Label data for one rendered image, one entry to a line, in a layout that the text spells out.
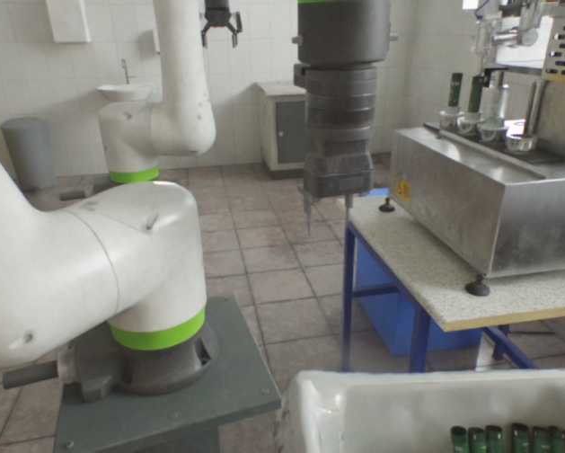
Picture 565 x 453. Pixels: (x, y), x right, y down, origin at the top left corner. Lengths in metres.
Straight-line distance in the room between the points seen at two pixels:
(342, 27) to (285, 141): 3.78
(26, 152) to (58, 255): 4.20
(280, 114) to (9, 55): 2.42
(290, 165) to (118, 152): 3.20
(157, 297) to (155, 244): 0.07
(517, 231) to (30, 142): 4.10
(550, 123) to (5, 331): 1.20
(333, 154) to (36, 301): 0.32
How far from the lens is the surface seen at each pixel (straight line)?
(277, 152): 4.26
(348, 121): 0.49
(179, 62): 1.13
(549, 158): 1.28
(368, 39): 0.48
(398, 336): 2.10
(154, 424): 0.61
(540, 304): 1.21
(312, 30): 0.48
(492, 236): 1.14
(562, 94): 1.31
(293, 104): 4.19
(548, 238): 1.22
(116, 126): 1.21
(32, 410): 2.15
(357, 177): 0.53
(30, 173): 4.72
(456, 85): 1.56
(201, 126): 1.15
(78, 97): 4.88
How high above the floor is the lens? 1.34
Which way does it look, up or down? 24 degrees down
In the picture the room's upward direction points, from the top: 1 degrees counter-clockwise
